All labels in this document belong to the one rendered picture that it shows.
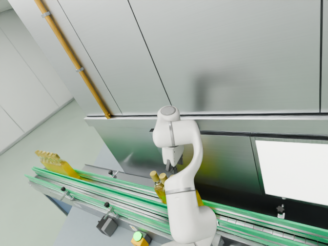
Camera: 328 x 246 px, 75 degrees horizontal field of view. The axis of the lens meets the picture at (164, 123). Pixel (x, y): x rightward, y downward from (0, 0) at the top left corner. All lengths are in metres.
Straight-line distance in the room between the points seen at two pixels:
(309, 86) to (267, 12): 0.23
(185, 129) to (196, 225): 0.25
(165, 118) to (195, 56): 0.23
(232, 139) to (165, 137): 0.32
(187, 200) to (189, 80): 0.41
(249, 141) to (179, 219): 0.40
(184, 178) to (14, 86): 6.34
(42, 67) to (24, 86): 0.75
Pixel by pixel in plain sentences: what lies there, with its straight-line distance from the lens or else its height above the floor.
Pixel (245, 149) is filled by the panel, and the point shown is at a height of 1.26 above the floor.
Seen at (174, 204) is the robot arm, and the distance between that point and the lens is 0.60.
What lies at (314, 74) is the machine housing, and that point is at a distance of 0.70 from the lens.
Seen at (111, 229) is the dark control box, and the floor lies 0.79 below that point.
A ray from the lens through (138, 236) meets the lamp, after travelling 1.30.
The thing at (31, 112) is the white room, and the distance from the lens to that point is 6.84.
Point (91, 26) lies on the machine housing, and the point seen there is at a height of 1.83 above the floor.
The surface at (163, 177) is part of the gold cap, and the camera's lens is 1.01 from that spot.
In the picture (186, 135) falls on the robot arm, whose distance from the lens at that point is 0.63.
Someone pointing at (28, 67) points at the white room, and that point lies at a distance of 6.94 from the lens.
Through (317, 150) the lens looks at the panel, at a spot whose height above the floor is 1.28.
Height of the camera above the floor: 1.86
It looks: 31 degrees down
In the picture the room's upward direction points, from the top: 25 degrees counter-clockwise
